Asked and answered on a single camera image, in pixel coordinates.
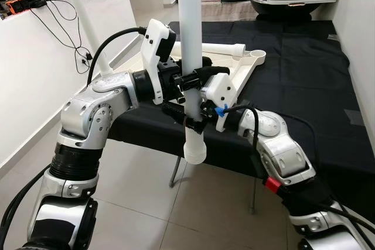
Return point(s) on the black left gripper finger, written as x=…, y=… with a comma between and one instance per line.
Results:
x=205, y=75

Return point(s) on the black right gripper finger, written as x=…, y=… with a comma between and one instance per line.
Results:
x=179, y=112

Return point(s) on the white plastic table leg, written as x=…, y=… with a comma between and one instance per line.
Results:
x=86, y=21
x=190, y=21
x=225, y=48

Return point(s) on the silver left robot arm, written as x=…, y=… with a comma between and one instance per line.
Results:
x=88, y=112

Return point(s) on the white plastic table top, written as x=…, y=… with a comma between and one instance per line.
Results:
x=243, y=68

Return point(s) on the pink patterned floor mat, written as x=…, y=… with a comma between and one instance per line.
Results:
x=228, y=11

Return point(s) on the black round basin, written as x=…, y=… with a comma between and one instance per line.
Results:
x=263, y=4

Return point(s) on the grey metal folding table frame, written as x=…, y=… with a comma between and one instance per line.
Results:
x=174, y=174

